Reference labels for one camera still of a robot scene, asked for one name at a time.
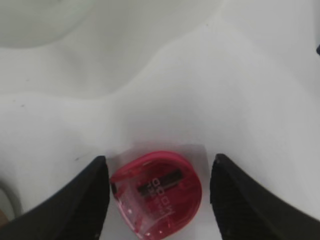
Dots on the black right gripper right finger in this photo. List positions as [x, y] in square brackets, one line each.
[245, 210]

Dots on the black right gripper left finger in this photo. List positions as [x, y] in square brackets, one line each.
[76, 212]

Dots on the pink pencil sharpener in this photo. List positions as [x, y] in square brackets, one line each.
[157, 194]

